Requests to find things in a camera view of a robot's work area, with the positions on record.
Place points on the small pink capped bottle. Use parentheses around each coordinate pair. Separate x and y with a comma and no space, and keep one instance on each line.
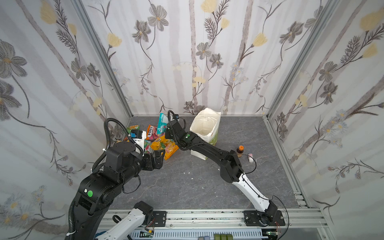
(250,158)

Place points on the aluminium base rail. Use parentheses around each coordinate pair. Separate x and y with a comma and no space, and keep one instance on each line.
(236,219)

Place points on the white cable duct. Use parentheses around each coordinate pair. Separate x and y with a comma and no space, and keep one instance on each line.
(190,234)

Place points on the small orange capped bottle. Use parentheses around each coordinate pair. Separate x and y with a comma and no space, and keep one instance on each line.
(240,151)

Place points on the white printed paper bag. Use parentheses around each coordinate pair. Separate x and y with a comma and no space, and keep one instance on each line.
(206,125)

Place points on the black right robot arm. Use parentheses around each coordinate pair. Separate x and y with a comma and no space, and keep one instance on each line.
(231,170)

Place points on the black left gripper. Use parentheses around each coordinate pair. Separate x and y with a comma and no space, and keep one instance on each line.
(157,158)

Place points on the orange pink snack packet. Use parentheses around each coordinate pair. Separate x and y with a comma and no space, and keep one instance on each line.
(152,133)

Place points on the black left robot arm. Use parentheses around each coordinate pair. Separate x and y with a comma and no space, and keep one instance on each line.
(97,192)

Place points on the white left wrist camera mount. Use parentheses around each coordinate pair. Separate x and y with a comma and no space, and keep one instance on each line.
(140,142)

